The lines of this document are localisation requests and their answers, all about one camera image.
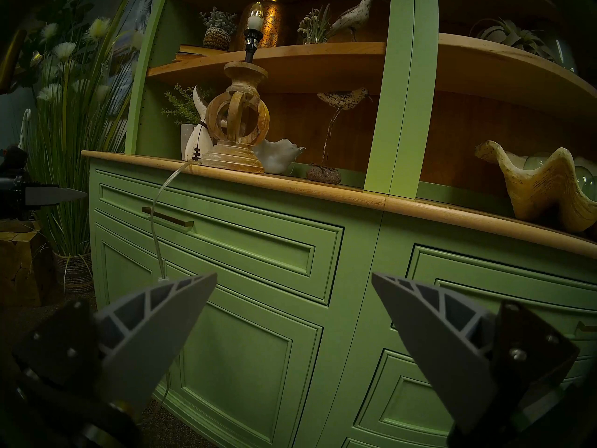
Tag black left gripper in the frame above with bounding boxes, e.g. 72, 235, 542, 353
0, 169, 89, 221

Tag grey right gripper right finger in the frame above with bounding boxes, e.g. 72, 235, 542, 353
372, 272, 499, 434

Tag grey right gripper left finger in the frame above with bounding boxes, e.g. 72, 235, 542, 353
93, 272, 218, 408

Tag clear lamp cable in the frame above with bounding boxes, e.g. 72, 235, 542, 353
150, 160, 202, 281

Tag tall grass plant in basket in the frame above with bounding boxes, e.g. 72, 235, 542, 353
19, 0, 145, 294

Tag wooden log block stool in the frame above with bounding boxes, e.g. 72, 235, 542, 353
0, 218, 59, 308

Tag green wooden shelf cabinet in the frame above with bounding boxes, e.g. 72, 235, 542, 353
82, 0, 597, 448

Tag gold cylinder lamp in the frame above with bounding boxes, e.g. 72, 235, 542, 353
0, 29, 26, 94

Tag fern in grey pot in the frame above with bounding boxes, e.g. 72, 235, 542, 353
162, 83, 210, 161

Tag white whale tail figurine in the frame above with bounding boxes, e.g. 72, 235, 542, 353
184, 85, 215, 162

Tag giant clam shell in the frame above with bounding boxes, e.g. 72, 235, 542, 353
475, 140, 597, 233

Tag carved wooden table lamp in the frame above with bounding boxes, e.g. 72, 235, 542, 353
201, 29, 271, 175

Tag brown shorebird figurine on stone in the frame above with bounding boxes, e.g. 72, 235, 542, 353
306, 88, 374, 185

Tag clear green glass ball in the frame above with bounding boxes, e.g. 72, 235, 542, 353
523, 152, 552, 171

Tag thick old hardcover book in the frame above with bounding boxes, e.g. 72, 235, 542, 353
179, 44, 229, 56

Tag blue white feather painting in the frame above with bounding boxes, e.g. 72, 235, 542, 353
107, 0, 161, 116

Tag pale shell shaped dish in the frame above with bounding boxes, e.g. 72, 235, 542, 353
252, 138, 306, 175

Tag frosted teal glass ball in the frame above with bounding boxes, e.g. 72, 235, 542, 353
575, 165, 597, 201

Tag succulent in woven pot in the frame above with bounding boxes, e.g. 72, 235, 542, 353
200, 7, 238, 51

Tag candle shaped light bulb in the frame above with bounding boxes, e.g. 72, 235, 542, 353
246, 1, 264, 31

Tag copper metal vase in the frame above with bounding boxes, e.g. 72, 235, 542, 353
233, 0, 287, 51

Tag pale air plant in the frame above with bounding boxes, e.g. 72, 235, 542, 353
471, 17, 558, 63

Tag flowers in glass vase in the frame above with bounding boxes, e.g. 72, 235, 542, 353
297, 4, 333, 45

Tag green glass vase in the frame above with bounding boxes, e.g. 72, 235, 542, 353
553, 36, 579, 74

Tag white shorebird figurine on stone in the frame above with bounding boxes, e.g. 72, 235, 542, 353
329, 0, 374, 42

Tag long bronze drawer handle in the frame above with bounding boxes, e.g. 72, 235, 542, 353
142, 207, 194, 229

